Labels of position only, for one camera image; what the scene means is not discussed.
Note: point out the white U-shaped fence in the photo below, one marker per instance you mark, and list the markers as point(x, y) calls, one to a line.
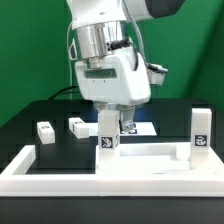
point(16, 181)

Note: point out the white desk top panel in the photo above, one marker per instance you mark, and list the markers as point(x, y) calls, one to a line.
point(151, 158)

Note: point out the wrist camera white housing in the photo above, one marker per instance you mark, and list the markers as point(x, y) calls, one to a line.
point(156, 74)

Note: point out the marker tag sheet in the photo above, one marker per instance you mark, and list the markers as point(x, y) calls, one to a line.
point(140, 128)

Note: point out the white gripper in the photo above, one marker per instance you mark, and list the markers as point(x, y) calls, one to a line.
point(122, 79)

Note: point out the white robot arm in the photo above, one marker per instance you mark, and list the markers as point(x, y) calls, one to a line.
point(101, 27)

